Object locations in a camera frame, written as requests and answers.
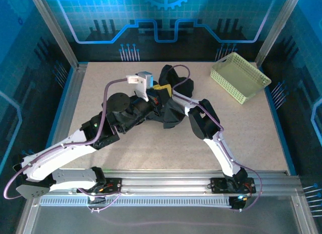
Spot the black t-shirt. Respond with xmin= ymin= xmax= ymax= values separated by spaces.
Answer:
xmin=133 ymin=64 xmax=196 ymax=130

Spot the pale green perforated plastic basket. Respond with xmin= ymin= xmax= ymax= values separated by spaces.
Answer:
xmin=210 ymin=52 xmax=272 ymax=105

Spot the blue table edge strip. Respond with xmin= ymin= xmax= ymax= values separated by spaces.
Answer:
xmin=256 ymin=62 xmax=297 ymax=176

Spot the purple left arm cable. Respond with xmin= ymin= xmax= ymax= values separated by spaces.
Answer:
xmin=3 ymin=77 xmax=129 ymax=213

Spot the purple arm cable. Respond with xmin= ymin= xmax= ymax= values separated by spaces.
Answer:
xmin=165 ymin=64 xmax=264 ymax=212
xmin=3 ymin=77 xmax=129 ymax=213

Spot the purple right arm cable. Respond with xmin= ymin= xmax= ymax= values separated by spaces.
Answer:
xmin=165 ymin=64 xmax=264 ymax=212

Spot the aluminium table side rail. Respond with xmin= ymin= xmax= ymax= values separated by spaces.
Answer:
xmin=45 ymin=62 xmax=88 ymax=174

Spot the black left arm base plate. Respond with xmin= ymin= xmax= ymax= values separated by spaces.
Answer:
xmin=76 ymin=177 xmax=123 ymax=194

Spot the aluminium mounting rail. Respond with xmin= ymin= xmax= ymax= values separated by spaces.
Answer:
xmin=32 ymin=170 xmax=301 ymax=197

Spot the white slotted cable duct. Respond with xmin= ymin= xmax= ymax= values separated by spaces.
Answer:
xmin=40 ymin=196 xmax=233 ymax=207

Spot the aluminium frame post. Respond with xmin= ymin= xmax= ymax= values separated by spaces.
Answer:
xmin=28 ymin=0 xmax=88 ymax=71
xmin=255 ymin=0 xmax=304 ymax=66

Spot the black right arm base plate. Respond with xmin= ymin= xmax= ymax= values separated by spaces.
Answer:
xmin=210 ymin=177 xmax=256 ymax=194

